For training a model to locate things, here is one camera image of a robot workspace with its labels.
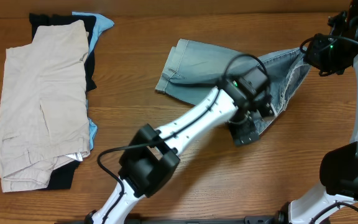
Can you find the light blue denim shorts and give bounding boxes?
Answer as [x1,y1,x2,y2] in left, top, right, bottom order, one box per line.
[155,39,311,114]

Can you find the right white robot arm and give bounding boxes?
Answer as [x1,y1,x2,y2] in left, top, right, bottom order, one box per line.
[269,0,358,223]

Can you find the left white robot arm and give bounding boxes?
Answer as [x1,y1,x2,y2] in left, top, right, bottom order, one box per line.
[84,67,274,223]

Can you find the light blue folded shirt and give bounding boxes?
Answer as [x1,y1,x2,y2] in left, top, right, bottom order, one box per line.
[71,11,115,151]

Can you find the black folded garment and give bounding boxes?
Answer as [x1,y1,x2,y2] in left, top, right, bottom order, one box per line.
[29,13,96,190]

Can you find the beige cargo shorts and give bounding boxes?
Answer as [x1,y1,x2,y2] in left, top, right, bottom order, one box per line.
[0,20,90,192]

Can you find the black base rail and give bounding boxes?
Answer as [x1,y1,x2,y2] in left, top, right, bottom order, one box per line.
[124,216,274,224]

